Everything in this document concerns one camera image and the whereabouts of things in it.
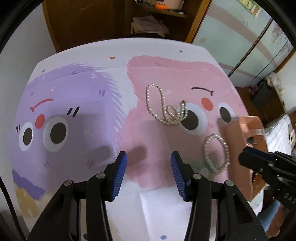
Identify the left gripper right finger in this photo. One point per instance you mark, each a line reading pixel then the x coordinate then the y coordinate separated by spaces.
pixel 183 174

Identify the cartoon monster table mat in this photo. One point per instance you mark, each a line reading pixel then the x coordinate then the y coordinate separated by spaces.
pixel 147 97

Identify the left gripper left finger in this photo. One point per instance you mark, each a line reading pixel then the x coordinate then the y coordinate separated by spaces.
pixel 114 176

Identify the person's right hand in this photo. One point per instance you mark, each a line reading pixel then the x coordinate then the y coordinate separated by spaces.
pixel 277 221

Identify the pink plastic tray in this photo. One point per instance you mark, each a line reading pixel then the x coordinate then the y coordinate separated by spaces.
pixel 245 139

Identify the orange object on shelf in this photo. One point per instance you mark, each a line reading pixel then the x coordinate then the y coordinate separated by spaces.
pixel 161 6

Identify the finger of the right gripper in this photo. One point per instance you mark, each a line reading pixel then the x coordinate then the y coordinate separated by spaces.
pixel 256 160

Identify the folded cloth on shelf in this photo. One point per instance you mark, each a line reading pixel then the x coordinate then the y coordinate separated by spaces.
pixel 148 25

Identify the brown wooden cabinet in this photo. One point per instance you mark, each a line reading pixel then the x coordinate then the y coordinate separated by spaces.
pixel 75 23

